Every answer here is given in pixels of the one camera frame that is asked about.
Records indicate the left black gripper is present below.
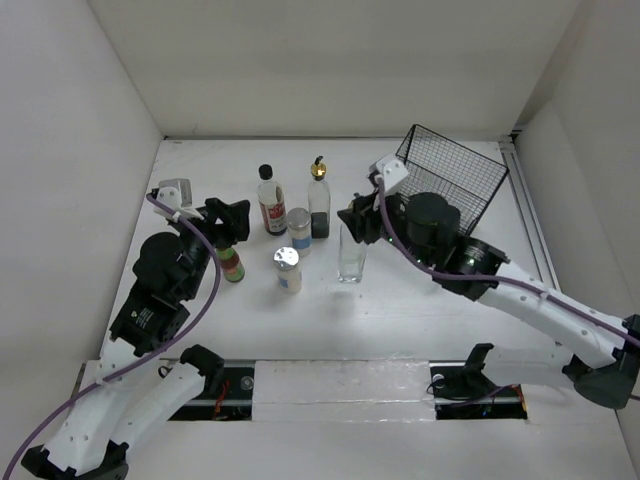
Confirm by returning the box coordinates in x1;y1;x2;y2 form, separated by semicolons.
171;196;250;297

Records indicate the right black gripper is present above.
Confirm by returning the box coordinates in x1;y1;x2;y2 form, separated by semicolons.
338;183;434;268

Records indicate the clear square glass bottle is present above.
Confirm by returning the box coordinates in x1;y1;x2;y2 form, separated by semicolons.
338;224;367;283

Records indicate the green-label brown sauce bottle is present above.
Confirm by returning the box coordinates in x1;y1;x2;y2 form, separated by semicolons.
216;247;245;283

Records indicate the gold-capped oil dispenser bottle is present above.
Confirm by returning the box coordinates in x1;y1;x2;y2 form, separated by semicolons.
308;156;331;239

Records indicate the black-capped dark sauce bottle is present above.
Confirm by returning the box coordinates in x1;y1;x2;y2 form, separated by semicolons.
257;164;287;236

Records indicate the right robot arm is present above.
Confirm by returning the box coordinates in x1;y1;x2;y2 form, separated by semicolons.
338;192;639;409

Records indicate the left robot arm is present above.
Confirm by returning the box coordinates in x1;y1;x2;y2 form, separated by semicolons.
12;190;250;479

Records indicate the rear silver-lid salt shaker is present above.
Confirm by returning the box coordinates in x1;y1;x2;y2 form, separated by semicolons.
286;207;312;257

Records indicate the silver-lid salt shaker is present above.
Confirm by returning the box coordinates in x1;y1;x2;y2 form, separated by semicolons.
273;247;302;294
286;207;312;257

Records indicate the front silver-lid salt shaker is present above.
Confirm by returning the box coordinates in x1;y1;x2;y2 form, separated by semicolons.
273;247;302;294

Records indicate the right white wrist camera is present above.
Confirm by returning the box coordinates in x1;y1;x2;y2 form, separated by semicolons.
368;153;409;196

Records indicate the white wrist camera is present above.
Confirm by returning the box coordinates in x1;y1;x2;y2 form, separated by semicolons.
154;178;204;222
368;153;409;196

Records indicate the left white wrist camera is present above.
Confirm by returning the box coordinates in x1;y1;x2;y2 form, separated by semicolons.
154;178;204;222

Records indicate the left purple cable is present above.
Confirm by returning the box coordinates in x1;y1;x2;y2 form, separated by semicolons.
8;192;224;474

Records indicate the black wire rack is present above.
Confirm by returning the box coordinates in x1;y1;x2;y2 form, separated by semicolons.
396;124;509;236

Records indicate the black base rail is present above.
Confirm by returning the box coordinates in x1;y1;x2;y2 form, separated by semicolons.
171;360;528;423

